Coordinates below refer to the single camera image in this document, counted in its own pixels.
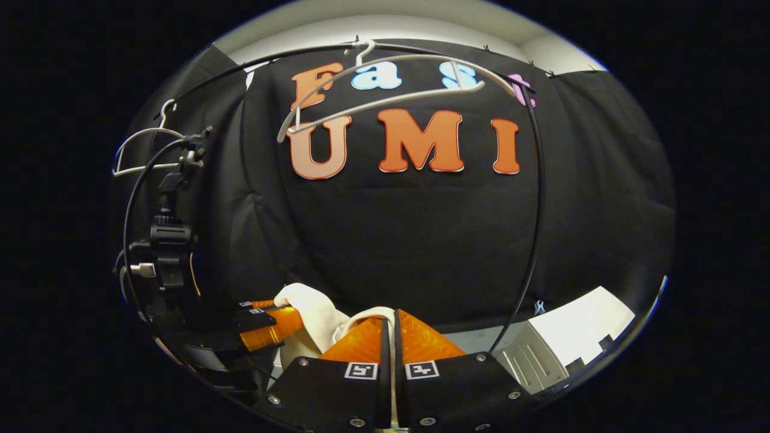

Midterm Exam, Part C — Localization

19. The black cable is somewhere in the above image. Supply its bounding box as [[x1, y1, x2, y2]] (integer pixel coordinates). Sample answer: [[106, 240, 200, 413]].
[[122, 126, 212, 325]]

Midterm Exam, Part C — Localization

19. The black clothes rail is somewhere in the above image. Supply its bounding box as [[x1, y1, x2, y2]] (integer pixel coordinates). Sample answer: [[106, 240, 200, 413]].
[[158, 41, 547, 354]]

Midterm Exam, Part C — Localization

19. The white plastic clothes hanger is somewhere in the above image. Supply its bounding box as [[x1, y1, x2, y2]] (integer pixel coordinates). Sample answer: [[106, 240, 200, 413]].
[[277, 39, 518, 144], [112, 99, 205, 177]]

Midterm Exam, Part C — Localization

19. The black backdrop cloth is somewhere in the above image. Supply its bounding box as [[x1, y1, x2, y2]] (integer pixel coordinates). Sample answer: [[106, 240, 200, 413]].
[[111, 39, 677, 337]]

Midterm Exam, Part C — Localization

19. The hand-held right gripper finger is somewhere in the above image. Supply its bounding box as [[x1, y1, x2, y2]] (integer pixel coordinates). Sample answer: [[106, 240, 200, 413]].
[[394, 309, 533, 432], [257, 316, 393, 432]]

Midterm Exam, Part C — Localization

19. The white and grey ribbed box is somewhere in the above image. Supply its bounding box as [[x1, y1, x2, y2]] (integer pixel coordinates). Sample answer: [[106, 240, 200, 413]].
[[488, 286, 637, 396]]

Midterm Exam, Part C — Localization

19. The cream button shirt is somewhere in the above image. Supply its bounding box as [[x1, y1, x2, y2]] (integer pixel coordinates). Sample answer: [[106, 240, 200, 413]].
[[273, 283, 399, 429]]

